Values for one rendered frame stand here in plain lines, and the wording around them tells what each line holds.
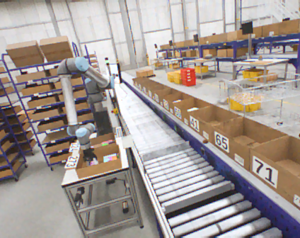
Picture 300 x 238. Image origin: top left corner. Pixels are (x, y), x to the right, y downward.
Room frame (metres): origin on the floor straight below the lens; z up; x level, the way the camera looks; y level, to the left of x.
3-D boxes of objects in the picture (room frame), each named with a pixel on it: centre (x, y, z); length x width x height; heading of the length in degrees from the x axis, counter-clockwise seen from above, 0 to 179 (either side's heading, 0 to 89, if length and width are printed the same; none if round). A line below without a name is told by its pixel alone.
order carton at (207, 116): (1.52, -0.56, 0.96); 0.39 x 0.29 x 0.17; 12
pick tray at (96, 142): (1.82, 0.59, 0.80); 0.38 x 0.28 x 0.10; 101
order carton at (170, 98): (2.29, -0.40, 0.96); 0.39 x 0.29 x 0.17; 12
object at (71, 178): (1.85, 0.62, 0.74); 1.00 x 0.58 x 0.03; 9
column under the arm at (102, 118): (2.26, 0.59, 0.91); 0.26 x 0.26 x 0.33; 9
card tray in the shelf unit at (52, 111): (3.03, 1.64, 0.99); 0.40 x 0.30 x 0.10; 100
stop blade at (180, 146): (1.51, -0.10, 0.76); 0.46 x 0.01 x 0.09; 102
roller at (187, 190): (1.03, -0.20, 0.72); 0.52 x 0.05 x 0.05; 102
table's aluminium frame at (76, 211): (1.85, 0.62, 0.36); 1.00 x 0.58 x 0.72; 9
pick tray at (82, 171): (1.51, 0.52, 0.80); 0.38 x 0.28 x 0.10; 97
